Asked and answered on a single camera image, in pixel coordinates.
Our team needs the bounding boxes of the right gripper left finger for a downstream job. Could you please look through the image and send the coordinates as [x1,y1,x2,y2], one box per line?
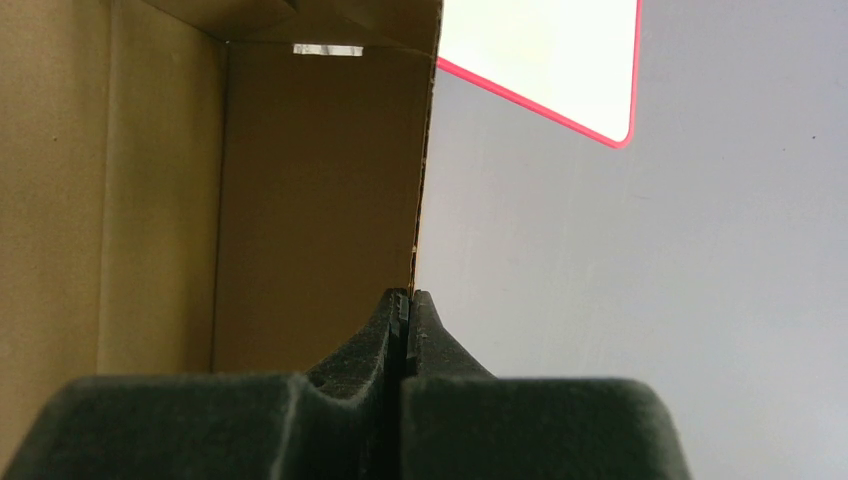
[4,289,408,479]

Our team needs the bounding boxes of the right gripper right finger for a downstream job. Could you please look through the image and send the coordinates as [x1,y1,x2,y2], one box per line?
[400,291,690,479]

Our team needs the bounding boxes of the brown cardboard box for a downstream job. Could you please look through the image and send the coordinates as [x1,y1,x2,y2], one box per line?
[1,1,443,463]

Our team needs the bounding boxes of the pink framed whiteboard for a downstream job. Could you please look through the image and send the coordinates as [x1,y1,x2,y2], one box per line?
[438,0,642,149]

